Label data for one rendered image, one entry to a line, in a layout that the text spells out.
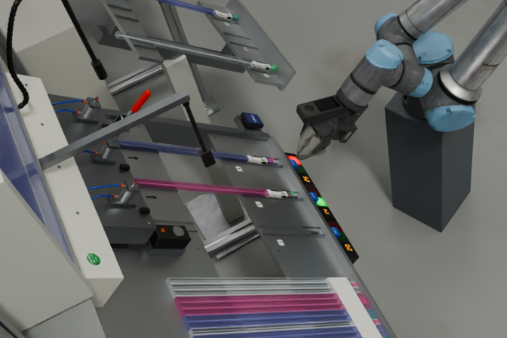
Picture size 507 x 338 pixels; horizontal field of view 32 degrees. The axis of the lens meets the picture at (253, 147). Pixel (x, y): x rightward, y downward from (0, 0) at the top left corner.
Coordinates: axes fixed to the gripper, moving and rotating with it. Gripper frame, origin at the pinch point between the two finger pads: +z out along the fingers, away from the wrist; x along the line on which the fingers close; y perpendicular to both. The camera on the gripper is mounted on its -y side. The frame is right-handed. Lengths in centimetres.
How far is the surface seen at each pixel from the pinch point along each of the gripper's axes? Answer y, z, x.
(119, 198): -63, -3, -22
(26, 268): -95, -17, -49
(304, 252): -12.8, 3.9, -27.8
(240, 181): -20.4, 3.9, -7.3
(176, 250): -50, 2, -30
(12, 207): -102, -28, -49
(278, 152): -3.5, 2.5, 2.7
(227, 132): -16.9, 2.8, 8.0
